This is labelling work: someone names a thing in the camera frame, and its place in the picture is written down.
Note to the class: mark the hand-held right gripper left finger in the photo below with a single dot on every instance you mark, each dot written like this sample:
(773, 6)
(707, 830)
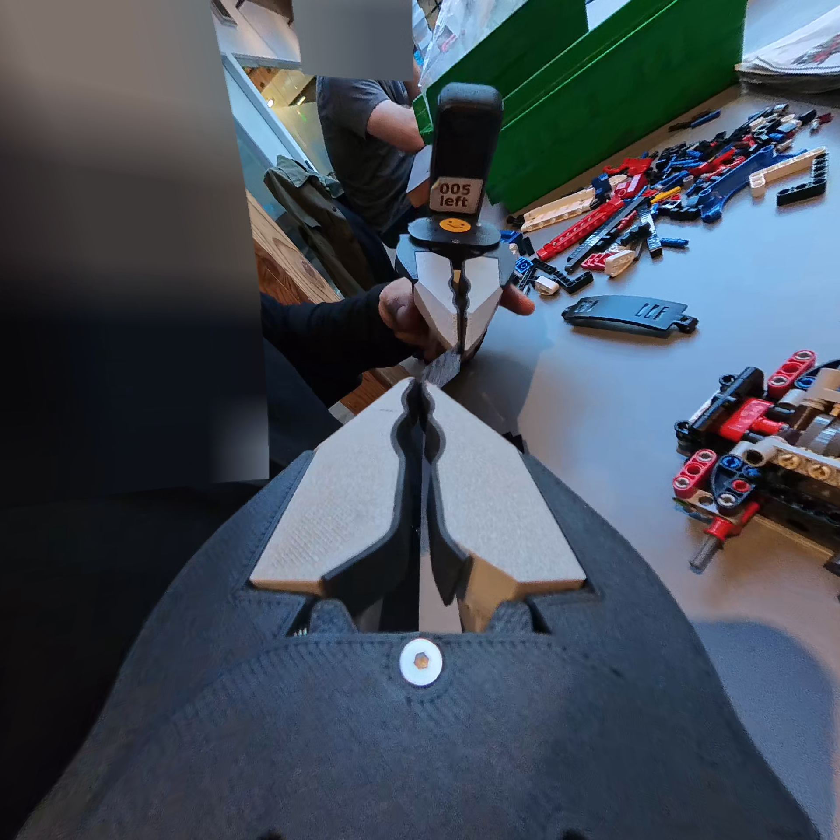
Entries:
(334, 518)

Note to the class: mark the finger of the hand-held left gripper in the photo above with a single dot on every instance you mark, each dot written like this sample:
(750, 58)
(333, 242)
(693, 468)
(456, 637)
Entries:
(430, 289)
(482, 285)

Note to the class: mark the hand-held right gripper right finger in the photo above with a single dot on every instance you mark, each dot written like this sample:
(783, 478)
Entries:
(505, 518)

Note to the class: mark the person's left forearm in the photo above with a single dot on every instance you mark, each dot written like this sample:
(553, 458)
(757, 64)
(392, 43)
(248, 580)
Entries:
(328, 341)

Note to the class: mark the grey desk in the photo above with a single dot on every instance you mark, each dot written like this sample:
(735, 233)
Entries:
(623, 407)

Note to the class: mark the person's left hand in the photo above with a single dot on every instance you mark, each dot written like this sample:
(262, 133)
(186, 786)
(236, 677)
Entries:
(400, 315)

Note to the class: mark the clear plastic bags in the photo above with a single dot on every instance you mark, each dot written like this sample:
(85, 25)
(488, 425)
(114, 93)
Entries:
(459, 39)

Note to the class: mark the pile of toy building pieces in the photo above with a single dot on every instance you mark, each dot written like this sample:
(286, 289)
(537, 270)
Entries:
(584, 229)

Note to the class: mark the green plastic bin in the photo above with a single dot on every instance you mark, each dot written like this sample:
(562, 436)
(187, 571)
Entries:
(590, 98)

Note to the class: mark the black toy car panel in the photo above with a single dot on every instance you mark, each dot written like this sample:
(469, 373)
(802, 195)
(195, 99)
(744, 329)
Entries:
(623, 316)

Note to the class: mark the olive jacket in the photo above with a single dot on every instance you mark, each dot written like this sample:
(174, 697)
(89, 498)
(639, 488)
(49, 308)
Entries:
(308, 210)

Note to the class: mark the wooden beam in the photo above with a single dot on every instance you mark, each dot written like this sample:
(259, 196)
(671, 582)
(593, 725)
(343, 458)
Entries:
(275, 262)

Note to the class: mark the partly built toy car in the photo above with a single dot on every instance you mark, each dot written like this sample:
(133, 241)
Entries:
(754, 459)

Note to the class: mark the toy car instruction booklet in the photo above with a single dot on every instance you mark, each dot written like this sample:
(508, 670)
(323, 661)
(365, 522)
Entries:
(794, 59)

